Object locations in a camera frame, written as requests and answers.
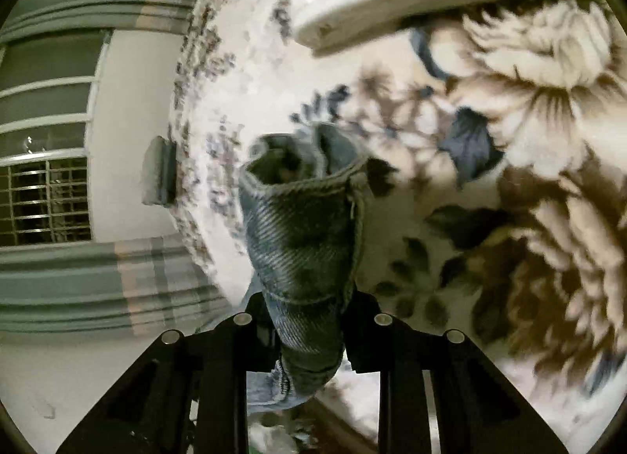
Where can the floral printed blanket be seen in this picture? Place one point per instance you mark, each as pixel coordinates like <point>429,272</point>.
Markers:
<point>441,180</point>

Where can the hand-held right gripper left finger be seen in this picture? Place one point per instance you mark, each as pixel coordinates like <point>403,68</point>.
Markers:
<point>230,351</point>

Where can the grey wall switch box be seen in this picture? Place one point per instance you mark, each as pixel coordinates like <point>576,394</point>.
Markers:
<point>159,177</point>

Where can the window with metal grille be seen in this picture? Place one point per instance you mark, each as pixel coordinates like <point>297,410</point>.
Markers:
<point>46,155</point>

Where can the blue denim pants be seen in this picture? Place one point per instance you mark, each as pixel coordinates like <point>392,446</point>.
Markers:
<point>301,258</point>

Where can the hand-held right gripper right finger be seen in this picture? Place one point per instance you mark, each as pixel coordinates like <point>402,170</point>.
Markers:
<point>392,351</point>

